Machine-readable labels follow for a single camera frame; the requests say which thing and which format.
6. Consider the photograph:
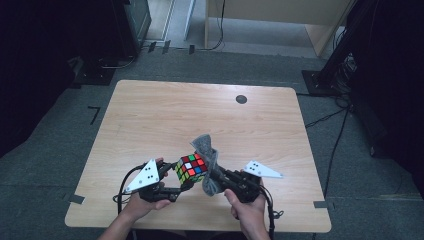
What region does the looped black floor cable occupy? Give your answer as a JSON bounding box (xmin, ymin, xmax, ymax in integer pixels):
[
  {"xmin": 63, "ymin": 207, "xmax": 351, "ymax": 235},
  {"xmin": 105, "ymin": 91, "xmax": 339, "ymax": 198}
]
[{"xmin": 98, "ymin": 54, "xmax": 138, "ymax": 70}]

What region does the left hand-held gripper cable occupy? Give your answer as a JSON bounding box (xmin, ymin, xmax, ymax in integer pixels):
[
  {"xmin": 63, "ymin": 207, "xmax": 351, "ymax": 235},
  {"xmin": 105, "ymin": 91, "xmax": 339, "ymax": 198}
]
[{"xmin": 113, "ymin": 164, "xmax": 148, "ymax": 217}]

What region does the right hand-held gripper cable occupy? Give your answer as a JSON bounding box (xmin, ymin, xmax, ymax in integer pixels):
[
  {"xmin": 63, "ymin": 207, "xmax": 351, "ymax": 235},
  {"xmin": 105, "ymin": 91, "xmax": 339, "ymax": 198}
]
[{"xmin": 259, "ymin": 185, "xmax": 285, "ymax": 240}]

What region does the hand-held gripper cable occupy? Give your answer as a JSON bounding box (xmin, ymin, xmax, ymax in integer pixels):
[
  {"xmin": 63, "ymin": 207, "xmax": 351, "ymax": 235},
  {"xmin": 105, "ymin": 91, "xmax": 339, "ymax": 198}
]
[
  {"xmin": 259, "ymin": 185, "xmax": 285, "ymax": 240},
  {"xmin": 113, "ymin": 164, "xmax": 148, "ymax": 217}
]

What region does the short black floor cable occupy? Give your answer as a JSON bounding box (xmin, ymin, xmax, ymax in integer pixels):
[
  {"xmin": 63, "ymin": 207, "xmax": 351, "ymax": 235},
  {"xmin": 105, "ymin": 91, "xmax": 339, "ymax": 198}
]
[{"xmin": 304, "ymin": 107, "xmax": 349, "ymax": 129}]

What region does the grey fluffy cloth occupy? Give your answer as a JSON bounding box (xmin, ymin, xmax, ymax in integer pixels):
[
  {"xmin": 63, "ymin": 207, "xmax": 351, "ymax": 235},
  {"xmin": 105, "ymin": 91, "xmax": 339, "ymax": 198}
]
[{"xmin": 190, "ymin": 133, "xmax": 223, "ymax": 197}]

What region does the multicoloured puzzle cube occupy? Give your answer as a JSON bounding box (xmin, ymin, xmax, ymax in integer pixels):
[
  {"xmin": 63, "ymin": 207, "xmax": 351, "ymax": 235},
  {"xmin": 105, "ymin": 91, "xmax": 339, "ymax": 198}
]
[{"xmin": 174, "ymin": 153, "xmax": 209, "ymax": 185}]

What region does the black cabinet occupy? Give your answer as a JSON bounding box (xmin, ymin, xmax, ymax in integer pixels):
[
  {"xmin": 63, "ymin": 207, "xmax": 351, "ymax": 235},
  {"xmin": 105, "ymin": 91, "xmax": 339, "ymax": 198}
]
[{"xmin": 111, "ymin": 0, "xmax": 153, "ymax": 59}]

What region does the black stand base plate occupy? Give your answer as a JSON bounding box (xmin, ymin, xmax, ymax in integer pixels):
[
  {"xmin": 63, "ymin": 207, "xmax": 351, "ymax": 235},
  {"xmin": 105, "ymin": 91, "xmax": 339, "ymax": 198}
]
[{"xmin": 71, "ymin": 56, "xmax": 117, "ymax": 87}]

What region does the dark curtain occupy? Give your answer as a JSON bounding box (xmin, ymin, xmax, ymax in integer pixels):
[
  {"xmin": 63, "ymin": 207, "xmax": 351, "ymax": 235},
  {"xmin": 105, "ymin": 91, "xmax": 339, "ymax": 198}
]
[
  {"xmin": 0, "ymin": 0, "xmax": 118, "ymax": 158},
  {"xmin": 346, "ymin": 0, "xmax": 424, "ymax": 198}
]

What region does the person's left hand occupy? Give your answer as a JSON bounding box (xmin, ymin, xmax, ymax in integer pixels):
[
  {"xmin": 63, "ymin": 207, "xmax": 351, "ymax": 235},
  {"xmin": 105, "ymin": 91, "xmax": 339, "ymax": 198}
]
[{"xmin": 121, "ymin": 157, "xmax": 173, "ymax": 223}]

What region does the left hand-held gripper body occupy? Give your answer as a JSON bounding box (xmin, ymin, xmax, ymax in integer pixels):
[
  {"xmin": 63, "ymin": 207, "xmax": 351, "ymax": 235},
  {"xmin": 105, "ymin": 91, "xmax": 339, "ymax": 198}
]
[{"xmin": 124, "ymin": 158, "xmax": 183, "ymax": 204}]

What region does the long black floor cable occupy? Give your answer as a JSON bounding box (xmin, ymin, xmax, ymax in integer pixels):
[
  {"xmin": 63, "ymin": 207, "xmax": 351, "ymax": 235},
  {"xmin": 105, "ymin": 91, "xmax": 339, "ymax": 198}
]
[{"xmin": 323, "ymin": 106, "xmax": 351, "ymax": 199}]

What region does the black hanging cable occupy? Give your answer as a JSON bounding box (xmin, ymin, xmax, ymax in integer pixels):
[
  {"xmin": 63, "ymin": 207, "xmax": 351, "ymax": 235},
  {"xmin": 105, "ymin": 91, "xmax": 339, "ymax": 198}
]
[{"xmin": 199, "ymin": 0, "xmax": 227, "ymax": 52}]

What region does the black metal stand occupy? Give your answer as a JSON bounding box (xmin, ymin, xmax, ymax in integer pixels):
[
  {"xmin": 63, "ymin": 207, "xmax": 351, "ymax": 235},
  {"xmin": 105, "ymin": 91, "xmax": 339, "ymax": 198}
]
[{"xmin": 301, "ymin": 0, "xmax": 368, "ymax": 98}]

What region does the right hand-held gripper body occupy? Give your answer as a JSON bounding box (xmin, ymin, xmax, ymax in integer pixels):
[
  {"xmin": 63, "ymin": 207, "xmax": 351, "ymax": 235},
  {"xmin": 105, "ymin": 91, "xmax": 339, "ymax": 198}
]
[{"xmin": 218, "ymin": 160, "xmax": 284, "ymax": 204}]

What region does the person's dark clothing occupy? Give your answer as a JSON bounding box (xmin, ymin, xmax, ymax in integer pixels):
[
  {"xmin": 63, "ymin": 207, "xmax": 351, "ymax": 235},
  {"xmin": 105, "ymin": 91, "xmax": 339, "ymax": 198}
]
[{"xmin": 131, "ymin": 230, "xmax": 248, "ymax": 240}]

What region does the person's right hand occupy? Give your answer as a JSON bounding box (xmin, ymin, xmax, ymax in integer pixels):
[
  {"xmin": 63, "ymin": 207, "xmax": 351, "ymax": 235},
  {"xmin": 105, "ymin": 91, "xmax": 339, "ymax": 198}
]
[{"xmin": 223, "ymin": 188, "xmax": 268, "ymax": 234}]

